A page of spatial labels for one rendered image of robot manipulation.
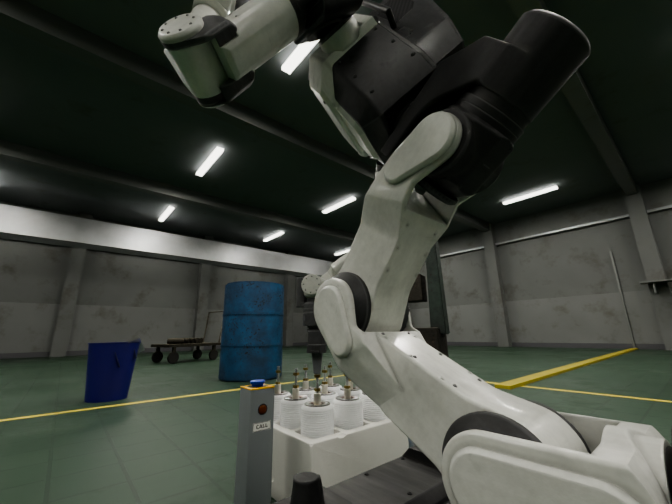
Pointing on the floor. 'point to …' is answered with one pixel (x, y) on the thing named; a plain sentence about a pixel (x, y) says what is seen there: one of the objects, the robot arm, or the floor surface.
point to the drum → (251, 331)
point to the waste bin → (110, 370)
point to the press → (436, 334)
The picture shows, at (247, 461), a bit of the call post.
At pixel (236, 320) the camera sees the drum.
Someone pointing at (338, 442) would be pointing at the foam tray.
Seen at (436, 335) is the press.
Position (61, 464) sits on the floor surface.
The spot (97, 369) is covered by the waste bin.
